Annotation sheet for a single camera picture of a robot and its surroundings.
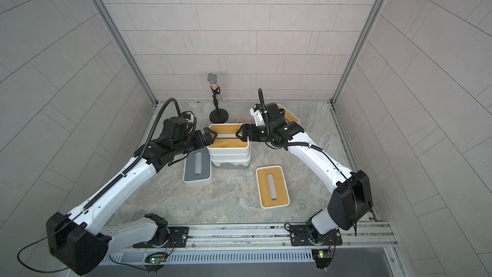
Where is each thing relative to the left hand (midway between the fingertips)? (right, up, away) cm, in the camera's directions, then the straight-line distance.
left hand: (214, 135), depth 77 cm
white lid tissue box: (+6, -13, +6) cm, 16 cm away
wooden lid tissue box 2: (+24, -24, +6) cm, 34 cm away
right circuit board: (+41, -43, -9) cm, 60 cm away
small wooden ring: (+8, +5, +28) cm, 30 cm away
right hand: (+12, 0, 0) cm, 12 cm away
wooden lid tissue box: (+5, -2, 0) cm, 6 cm away
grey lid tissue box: (0, -9, +4) cm, 10 cm away
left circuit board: (-17, -42, -13) cm, 47 cm away
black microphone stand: (-5, +8, +31) cm, 33 cm away
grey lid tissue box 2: (-10, -18, +12) cm, 24 cm away
